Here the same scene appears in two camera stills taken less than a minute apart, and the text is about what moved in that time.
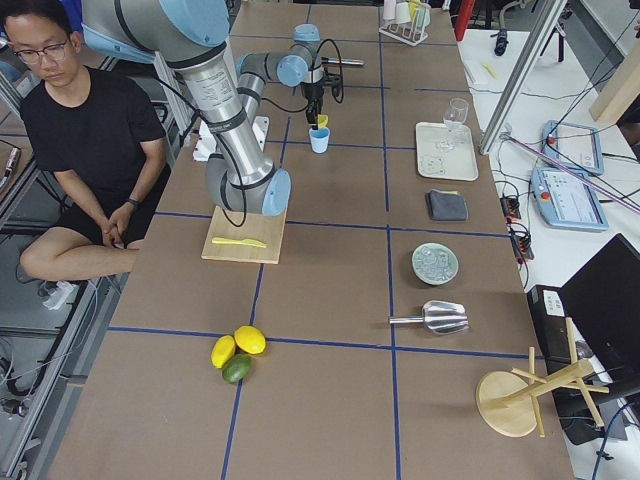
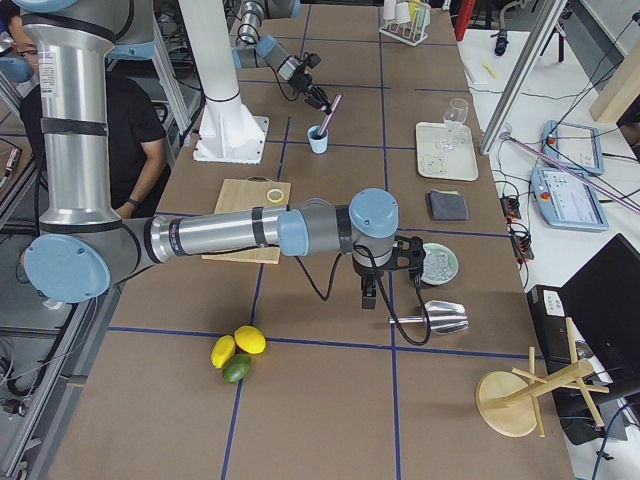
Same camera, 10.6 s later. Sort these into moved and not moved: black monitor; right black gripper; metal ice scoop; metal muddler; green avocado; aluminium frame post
Moved: right black gripper; metal muddler
Not moved: black monitor; aluminium frame post; metal ice scoop; green avocado
